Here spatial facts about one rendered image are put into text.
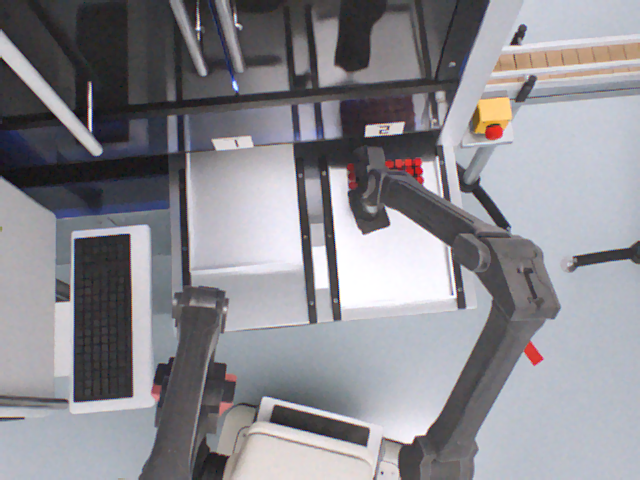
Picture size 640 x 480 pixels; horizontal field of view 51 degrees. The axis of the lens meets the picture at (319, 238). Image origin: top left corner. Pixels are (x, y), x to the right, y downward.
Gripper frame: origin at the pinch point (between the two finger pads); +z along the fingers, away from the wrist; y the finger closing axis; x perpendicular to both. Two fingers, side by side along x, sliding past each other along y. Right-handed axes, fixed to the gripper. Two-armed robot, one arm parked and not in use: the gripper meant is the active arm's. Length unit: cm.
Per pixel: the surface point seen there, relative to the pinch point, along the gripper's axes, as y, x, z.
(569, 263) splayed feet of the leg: -17, -76, 92
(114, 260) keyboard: 14, 60, 12
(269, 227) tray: 7.4, 21.6, 6.5
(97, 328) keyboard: -1, 68, 11
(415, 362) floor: -32, -11, 94
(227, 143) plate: 25.0, 24.3, -7.4
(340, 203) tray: 7.5, 3.7, 6.7
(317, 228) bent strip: 2.2, 11.2, 2.0
